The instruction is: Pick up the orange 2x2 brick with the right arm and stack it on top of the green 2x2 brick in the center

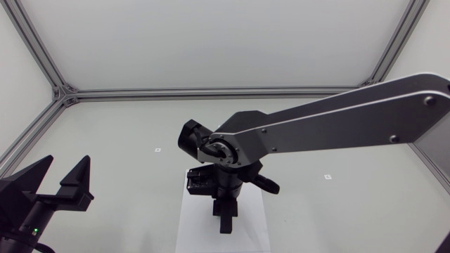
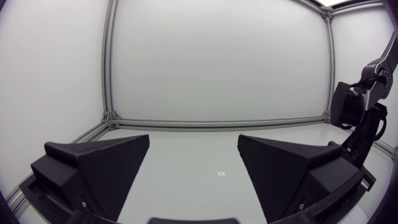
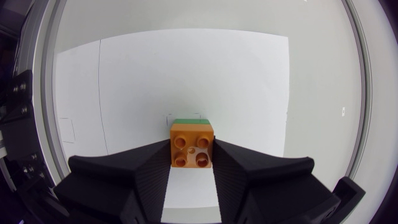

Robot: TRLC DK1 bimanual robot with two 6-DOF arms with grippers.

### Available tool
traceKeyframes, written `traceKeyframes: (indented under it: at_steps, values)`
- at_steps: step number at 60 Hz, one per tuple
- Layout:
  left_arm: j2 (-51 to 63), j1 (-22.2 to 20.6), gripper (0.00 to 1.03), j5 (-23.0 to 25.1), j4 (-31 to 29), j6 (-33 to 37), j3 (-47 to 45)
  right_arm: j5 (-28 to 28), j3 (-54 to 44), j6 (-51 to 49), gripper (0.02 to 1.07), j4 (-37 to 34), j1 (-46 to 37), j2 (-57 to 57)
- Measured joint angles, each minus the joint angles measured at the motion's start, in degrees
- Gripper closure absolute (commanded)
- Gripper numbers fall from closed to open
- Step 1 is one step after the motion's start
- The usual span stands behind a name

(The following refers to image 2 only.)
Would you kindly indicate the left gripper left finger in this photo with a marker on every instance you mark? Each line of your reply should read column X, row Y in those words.
column 105, row 174

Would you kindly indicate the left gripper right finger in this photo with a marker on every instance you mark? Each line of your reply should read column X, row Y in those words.
column 280, row 174

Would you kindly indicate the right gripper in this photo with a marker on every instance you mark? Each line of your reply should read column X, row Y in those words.
column 367, row 133

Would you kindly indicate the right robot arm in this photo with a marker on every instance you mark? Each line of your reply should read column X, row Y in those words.
column 348, row 105

